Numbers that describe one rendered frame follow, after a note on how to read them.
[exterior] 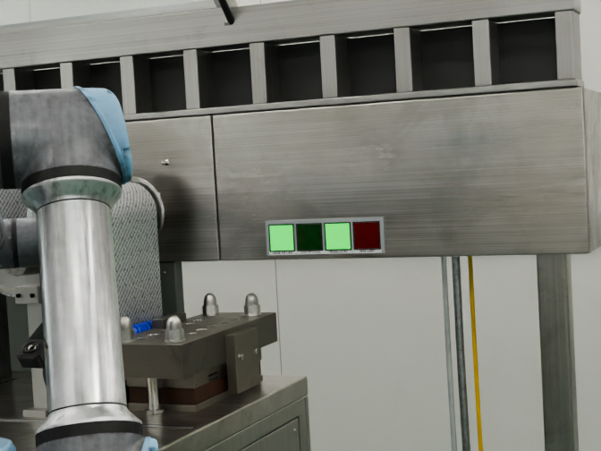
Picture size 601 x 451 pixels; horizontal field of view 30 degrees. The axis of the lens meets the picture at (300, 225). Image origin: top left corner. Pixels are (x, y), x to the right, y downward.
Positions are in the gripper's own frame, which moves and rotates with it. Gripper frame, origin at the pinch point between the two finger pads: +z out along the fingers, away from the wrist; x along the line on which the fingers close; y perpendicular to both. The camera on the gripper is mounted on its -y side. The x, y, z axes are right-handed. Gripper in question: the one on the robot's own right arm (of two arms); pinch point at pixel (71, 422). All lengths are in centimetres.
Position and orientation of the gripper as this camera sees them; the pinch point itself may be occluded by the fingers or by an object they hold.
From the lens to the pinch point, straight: 186.1
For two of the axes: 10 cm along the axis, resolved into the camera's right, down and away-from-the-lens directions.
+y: 3.9, -0.7, 9.2
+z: 0.5, 10.0, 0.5
